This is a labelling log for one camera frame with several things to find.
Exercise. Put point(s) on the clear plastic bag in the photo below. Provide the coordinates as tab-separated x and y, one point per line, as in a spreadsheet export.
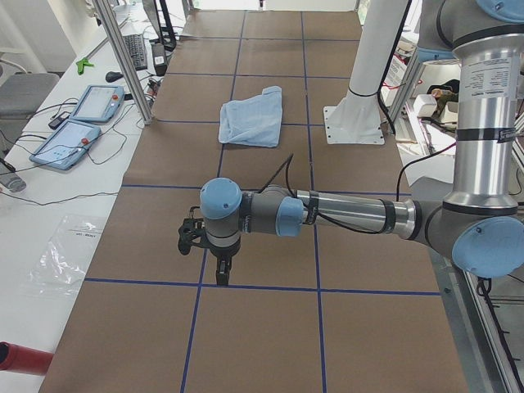
61	268

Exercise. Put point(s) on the light blue button-up shirt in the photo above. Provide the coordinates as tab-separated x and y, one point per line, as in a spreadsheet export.
254	122

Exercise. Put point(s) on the red fire extinguisher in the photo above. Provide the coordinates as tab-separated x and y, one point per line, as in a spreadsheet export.
22	359

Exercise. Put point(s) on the black keyboard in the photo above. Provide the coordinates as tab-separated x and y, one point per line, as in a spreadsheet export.
136	48

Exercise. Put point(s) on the lower blue teach pendant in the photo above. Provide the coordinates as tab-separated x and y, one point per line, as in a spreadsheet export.
67	145

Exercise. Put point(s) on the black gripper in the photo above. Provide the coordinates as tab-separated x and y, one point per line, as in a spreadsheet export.
223	252

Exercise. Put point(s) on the green plastic clamp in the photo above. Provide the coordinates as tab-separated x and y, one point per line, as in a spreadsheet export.
82	64

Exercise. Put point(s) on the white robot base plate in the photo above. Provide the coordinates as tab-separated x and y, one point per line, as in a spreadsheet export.
356	118

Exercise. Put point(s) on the blue teach pendant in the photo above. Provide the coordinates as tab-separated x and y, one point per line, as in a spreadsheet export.
67	145
98	104

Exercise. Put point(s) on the black computer mouse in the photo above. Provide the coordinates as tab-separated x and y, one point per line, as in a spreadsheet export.
112	76

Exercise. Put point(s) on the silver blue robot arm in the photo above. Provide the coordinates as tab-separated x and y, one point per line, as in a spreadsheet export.
306	53

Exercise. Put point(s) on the grey aluminium post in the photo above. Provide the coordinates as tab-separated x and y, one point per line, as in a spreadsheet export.
110	25

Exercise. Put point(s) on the upper blue teach pendant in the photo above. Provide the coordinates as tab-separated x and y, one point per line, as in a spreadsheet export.
98	104

